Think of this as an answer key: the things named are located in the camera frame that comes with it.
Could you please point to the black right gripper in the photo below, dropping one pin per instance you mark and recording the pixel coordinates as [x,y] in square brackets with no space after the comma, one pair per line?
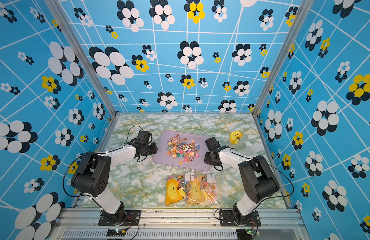
[206,159]

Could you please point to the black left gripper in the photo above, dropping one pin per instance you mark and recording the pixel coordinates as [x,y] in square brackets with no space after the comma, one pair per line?
[155,149]

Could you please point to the ziploc bag with yellow duck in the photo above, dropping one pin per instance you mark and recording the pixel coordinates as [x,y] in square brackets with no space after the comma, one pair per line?
[239,141]

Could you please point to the pile of colourful candies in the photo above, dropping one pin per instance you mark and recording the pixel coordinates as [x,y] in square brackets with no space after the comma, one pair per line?
[182,150]

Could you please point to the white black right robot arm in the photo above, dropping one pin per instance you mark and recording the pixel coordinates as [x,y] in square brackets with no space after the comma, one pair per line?
[258,179]

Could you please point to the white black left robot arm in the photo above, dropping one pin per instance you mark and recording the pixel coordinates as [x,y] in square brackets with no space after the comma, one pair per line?
[92,176]

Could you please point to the ziploc bag of candies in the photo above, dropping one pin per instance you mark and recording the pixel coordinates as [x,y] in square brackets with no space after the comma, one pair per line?
[194,188]

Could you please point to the lilac plastic tray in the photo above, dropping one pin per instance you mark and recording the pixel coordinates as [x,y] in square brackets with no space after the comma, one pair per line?
[162,158]

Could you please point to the right green circuit board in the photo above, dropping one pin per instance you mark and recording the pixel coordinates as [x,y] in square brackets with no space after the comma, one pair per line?
[246,234]

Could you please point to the green circuit board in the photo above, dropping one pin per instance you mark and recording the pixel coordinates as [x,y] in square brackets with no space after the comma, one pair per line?
[246,234]
[115,233]

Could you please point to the left green circuit board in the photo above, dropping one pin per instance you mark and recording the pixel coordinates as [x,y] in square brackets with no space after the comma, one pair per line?
[115,233]

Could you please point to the aluminium corner post left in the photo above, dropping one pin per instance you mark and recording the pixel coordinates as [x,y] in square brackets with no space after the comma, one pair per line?
[71,37]

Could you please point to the aluminium corner post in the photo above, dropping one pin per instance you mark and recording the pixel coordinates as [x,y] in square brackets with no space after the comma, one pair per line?
[71,37]
[281,57]

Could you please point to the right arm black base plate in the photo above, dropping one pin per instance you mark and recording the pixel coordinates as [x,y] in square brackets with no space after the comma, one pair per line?
[233,218]

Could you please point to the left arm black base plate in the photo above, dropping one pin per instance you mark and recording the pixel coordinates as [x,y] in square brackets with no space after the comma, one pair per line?
[125,218]

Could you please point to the aluminium front rail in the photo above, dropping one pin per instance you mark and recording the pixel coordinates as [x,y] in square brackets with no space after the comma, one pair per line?
[179,224]

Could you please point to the aluminium corner post right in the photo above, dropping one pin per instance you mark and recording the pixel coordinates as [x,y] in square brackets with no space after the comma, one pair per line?
[281,57]

